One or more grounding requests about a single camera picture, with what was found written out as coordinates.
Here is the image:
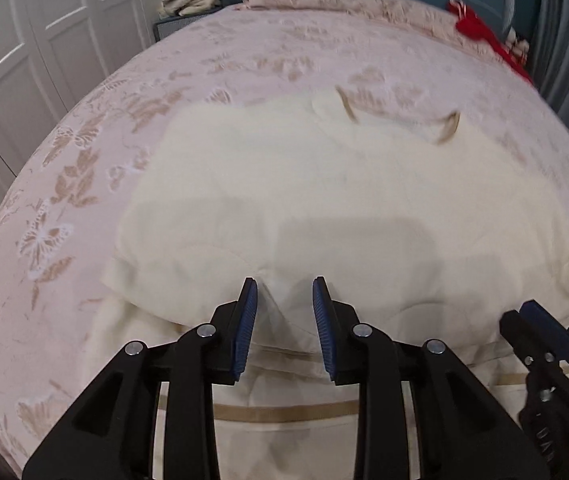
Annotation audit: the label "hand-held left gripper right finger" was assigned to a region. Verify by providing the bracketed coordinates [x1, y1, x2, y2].
[312, 276, 550, 480]

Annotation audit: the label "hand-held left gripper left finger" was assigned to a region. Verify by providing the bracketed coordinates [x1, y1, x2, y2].
[23, 276, 258, 480]

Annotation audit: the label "cream quilted jacket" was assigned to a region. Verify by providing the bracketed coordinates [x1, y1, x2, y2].
[89, 87, 569, 480]

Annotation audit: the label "bed with pink floral bedspread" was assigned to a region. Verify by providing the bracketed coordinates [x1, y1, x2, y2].
[0, 0, 569, 480]

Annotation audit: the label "red cloth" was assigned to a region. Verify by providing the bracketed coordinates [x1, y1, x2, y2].
[447, 0, 535, 83]

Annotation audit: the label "dark nightstand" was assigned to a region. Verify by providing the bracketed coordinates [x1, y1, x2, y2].
[153, 7, 225, 41]

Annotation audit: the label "white wardrobe doors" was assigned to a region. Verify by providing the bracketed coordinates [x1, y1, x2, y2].
[0, 0, 175, 276]

